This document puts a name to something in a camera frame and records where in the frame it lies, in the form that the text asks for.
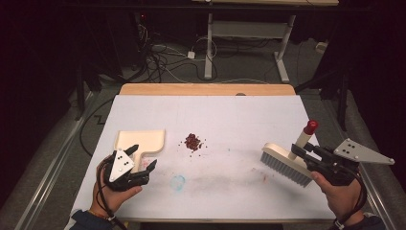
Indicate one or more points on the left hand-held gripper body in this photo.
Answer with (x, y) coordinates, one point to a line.
(121, 166)

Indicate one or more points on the white table cover sheet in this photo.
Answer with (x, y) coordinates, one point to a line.
(223, 121)

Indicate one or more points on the black stand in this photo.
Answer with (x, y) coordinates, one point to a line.
(342, 96)
(79, 92)

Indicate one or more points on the cream dustpan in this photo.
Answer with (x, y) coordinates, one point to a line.
(143, 140)

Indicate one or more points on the white metal desk frame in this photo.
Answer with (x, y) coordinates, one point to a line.
(247, 29)

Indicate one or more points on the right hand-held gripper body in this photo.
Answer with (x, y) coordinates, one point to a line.
(335, 167)

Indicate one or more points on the person's left hand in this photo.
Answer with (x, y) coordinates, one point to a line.
(111, 199)

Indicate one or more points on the white power adapter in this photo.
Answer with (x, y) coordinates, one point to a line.
(191, 55)

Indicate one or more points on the pile of red crumbs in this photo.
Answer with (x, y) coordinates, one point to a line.
(192, 142)

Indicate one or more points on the person's right hand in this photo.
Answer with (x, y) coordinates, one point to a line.
(343, 201)

